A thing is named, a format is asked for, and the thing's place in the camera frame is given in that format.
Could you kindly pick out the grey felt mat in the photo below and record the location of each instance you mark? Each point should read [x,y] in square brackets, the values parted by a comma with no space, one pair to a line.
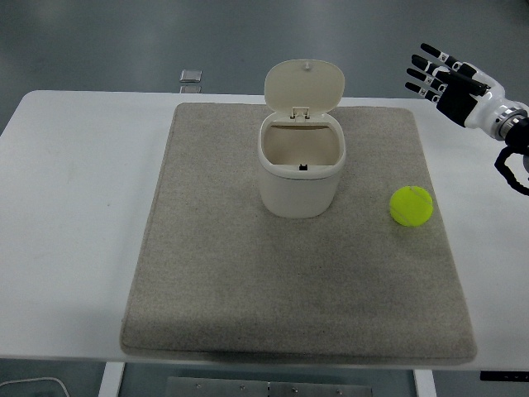
[248,281]

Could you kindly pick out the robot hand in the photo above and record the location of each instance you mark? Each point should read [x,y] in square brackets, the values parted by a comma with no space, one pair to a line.
[458,99]

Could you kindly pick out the black table control panel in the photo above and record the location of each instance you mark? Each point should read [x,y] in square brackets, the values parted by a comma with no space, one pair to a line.
[504,375]

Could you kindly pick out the grey metal plate with screws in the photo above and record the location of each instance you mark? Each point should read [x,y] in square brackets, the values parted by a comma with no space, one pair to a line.
[268,388]

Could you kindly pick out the cream bin with hinged lid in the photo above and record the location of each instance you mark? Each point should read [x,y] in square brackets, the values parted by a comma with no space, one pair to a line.
[297,186]

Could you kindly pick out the white table leg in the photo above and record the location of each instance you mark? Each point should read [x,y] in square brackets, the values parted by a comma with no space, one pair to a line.
[111,380]
[423,384]

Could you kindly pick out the square metal floor plate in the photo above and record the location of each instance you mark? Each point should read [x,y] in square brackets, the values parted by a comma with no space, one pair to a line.
[190,89]
[191,75]

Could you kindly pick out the yellow-green tennis ball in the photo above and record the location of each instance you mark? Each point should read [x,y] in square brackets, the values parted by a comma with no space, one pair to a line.
[411,206]

